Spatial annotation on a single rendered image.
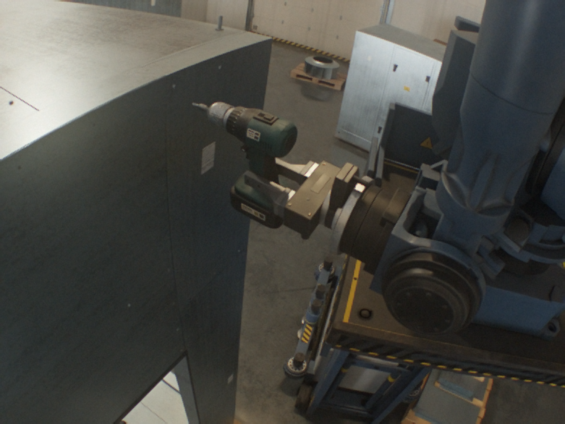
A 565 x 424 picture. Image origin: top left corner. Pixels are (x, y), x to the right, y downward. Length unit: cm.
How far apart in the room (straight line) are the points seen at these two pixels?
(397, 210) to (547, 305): 65
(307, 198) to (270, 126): 13
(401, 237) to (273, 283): 402
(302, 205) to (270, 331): 355
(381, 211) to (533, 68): 35
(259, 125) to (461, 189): 33
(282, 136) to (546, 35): 44
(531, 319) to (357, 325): 52
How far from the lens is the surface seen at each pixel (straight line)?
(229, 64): 101
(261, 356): 403
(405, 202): 65
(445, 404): 401
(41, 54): 116
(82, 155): 76
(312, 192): 70
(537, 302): 112
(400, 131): 154
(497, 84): 45
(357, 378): 355
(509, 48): 44
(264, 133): 66
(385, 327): 102
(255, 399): 381
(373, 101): 660
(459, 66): 89
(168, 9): 519
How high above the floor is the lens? 351
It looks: 40 degrees down
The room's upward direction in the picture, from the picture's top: 10 degrees clockwise
